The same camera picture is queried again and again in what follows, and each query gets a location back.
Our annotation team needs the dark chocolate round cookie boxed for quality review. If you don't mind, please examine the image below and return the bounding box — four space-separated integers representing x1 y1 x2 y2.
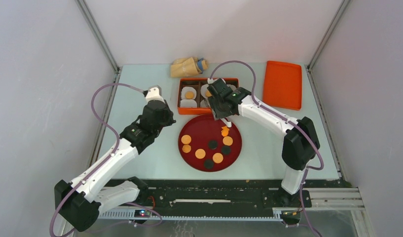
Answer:
221 145 231 156
203 159 215 170
208 140 218 150

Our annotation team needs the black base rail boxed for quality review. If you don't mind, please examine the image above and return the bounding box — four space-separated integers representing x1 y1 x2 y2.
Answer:
135 179 312 218

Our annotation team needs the orange box lid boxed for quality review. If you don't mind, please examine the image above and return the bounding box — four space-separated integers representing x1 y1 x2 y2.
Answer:
262 61 302 111

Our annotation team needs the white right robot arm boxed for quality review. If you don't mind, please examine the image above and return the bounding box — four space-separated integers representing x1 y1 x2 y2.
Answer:
207 79 320 206

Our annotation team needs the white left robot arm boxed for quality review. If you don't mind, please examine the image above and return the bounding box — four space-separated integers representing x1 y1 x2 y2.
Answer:
54 99 175 232

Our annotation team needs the orange cookie box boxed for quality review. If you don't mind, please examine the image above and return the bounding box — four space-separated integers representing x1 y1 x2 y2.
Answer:
177 77 240 116

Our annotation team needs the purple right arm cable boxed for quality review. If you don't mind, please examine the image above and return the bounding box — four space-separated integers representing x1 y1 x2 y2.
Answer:
208 60 325 237

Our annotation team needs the white paper cupcake liner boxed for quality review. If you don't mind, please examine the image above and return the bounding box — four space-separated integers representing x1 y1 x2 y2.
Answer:
180 99 198 108
227 84 237 91
200 84 209 99
200 100 209 108
181 86 197 100

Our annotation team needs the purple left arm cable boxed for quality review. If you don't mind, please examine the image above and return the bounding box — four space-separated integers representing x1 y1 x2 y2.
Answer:
49 83 147 237

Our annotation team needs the orange fish shaped cookie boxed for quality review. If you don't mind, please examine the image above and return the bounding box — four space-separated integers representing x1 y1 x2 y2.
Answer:
221 126 230 137

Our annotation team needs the dark red round plate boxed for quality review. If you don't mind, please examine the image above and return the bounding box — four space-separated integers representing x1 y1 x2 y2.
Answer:
178 114 243 172

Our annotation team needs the beige cloth bag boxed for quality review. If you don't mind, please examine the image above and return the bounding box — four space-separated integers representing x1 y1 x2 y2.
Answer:
170 57 209 78

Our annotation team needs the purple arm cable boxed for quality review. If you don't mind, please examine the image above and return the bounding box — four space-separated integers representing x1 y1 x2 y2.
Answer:
208 60 325 237
49 83 147 237

